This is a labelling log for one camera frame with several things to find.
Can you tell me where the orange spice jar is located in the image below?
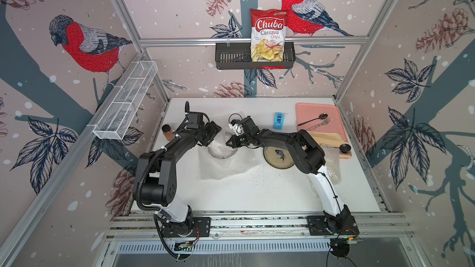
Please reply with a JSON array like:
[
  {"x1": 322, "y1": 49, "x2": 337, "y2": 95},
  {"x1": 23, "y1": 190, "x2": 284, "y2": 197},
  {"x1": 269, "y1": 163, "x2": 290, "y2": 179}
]
[{"x1": 161, "y1": 124, "x2": 175, "y2": 142}]

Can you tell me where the dark rimmed plate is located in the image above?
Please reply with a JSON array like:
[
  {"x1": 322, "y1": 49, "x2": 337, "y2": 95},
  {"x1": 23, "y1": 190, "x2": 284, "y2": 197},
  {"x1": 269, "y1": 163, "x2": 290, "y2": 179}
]
[{"x1": 207, "y1": 131, "x2": 237, "y2": 159}]

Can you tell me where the black wire shelf basket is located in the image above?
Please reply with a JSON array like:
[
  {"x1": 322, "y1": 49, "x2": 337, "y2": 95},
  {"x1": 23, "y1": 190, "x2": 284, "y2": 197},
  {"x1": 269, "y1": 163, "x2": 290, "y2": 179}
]
[{"x1": 215, "y1": 42, "x2": 296, "y2": 70}]

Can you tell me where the Chuba cassava chips bag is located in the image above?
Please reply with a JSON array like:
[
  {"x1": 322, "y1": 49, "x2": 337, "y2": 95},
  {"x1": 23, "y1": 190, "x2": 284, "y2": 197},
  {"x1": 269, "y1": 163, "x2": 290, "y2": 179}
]
[{"x1": 250, "y1": 9, "x2": 290, "y2": 69}]

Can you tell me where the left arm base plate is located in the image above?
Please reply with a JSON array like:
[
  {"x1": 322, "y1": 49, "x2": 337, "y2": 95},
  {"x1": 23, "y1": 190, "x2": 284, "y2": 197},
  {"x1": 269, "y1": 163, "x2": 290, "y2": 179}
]
[{"x1": 159, "y1": 217, "x2": 211, "y2": 238}]

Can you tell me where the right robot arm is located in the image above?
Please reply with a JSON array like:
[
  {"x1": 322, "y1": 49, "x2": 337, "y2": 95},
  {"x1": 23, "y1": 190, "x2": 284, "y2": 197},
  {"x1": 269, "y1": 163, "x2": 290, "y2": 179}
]
[{"x1": 226, "y1": 116, "x2": 359, "y2": 236}]

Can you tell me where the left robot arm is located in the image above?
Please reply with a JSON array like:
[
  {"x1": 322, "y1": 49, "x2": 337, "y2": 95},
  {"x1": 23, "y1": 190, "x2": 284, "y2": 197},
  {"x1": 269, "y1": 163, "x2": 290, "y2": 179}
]
[{"x1": 132, "y1": 121, "x2": 221, "y2": 237}]

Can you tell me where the black spoon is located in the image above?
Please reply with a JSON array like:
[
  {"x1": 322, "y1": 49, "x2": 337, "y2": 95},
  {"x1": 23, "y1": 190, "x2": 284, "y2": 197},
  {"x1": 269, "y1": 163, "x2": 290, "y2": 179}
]
[{"x1": 298, "y1": 112, "x2": 328, "y2": 126}]

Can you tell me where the white mesh wall basket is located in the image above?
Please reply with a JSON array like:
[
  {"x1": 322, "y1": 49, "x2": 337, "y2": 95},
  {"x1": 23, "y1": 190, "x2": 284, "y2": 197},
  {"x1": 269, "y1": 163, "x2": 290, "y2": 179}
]
[{"x1": 93, "y1": 61, "x2": 158, "y2": 140}]

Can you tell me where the blue tape dispenser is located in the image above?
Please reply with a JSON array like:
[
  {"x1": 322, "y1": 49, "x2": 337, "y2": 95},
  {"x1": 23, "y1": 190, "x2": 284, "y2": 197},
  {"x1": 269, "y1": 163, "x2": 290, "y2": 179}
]
[{"x1": 273, "y1": 112, "x2": 285, "y2": 130}]

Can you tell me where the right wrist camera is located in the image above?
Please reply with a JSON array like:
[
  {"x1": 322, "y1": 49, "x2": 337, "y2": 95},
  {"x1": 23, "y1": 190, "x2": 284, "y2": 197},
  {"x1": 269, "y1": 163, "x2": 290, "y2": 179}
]
[{"x1": 229, "y1": 122, "x2": 244, "y2": 136}]

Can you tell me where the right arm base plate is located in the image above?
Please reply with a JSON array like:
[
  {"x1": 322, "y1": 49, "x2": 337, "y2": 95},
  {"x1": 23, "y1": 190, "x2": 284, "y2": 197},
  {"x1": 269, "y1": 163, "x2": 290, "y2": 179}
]
[{"x1": 306, "y1": 215, "x2": 360, "y2": 236}]

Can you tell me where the bubble wrap sheet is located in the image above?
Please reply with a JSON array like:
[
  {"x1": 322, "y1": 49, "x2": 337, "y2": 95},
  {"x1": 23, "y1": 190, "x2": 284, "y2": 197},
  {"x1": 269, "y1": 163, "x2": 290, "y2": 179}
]
[
  {"x1": 322, "y1": 145, "x2": 341, "y2": 185},
  {"x1": 197, "y1": 114, "x2": 259, "y2": 180}
]

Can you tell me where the wooden cutting board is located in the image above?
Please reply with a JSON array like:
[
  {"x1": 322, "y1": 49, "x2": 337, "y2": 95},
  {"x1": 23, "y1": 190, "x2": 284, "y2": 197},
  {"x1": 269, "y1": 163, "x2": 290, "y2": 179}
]
[{"x1": 309, "y1": 131, "x2": 352, "y2": 159}]

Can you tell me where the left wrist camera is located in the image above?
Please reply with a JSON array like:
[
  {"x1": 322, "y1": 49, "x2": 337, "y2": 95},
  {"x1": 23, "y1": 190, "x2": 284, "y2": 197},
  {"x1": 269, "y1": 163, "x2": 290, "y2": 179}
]
[{"x1": 184, "y1": 101, "x2": 210, "y2": 129}]

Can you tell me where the cream dinner plate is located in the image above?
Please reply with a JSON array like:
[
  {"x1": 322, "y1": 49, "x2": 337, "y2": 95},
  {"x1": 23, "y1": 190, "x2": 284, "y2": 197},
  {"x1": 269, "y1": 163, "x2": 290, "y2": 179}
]
[{"x1": 263, "y1": 147, "x2": 294, "y2": 169}]

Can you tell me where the metal fork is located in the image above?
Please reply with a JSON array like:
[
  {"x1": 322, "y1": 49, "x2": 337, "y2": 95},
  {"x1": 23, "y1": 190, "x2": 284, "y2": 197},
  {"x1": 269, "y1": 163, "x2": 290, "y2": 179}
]
[{"x1": 307, "y1": 117, "x2": 333, "y2": 131}]

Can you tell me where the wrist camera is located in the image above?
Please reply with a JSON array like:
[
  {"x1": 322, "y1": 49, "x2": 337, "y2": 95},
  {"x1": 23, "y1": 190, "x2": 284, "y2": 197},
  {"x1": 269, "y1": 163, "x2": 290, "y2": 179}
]
[
  {"x1": 184, "y1": 101, "x2": 210, "y2": 129},
  {"x1": 229, "y1": 122, "x2": 244, "y2": 136}
]

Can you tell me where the pink tray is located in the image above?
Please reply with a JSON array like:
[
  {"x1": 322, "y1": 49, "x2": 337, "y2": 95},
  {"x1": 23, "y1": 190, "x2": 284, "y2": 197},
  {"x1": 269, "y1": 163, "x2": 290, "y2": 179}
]
[{"x1": 296, "y1": 103, "x2": 348, "y2": 140}]

